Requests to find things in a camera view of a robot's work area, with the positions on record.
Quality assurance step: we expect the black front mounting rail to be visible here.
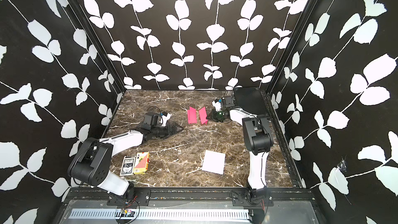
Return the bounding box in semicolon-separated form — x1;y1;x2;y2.
62;187;315;207

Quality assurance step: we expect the pink square paper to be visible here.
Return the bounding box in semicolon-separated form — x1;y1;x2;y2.
187;107;197;124
199;107;208;125

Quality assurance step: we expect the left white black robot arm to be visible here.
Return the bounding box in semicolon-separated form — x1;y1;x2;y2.
67;112;184;200

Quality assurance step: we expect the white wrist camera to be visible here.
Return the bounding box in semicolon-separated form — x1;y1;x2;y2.
161;112;172;127
212;99;223;112

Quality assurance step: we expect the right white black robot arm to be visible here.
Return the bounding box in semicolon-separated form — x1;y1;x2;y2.
207;96;274;201

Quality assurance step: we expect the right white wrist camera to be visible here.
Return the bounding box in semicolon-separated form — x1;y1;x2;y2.
212;99;223;112

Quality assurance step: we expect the white perforated strip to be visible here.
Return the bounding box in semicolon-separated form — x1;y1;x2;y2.
68;208;249;222

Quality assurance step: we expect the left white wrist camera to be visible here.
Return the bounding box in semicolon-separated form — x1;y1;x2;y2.
161;112;172;127

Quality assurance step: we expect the small circuit board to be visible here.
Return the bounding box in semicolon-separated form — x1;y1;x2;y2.
115;208;136;219

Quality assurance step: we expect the black white card deck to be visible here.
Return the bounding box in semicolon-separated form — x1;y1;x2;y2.
120;156;136;176

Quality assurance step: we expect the yellow red card box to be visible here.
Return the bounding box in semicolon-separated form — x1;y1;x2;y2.
133;152;149;175

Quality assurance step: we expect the black carrying case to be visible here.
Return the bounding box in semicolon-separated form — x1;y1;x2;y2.
233;87;271;119

